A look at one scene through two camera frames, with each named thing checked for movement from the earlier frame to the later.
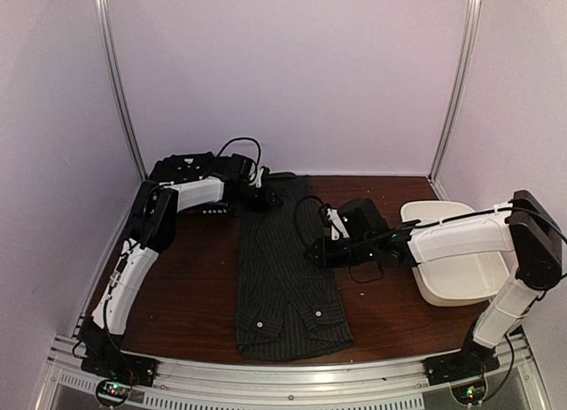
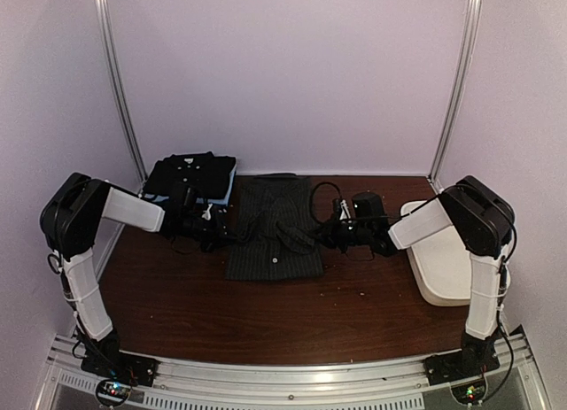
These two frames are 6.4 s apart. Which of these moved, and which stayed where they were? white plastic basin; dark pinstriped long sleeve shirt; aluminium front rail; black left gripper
Moved: dark pinstriped long sleeve shirt; black left gripper
Stayed: aluminium front rail; white plastic basin
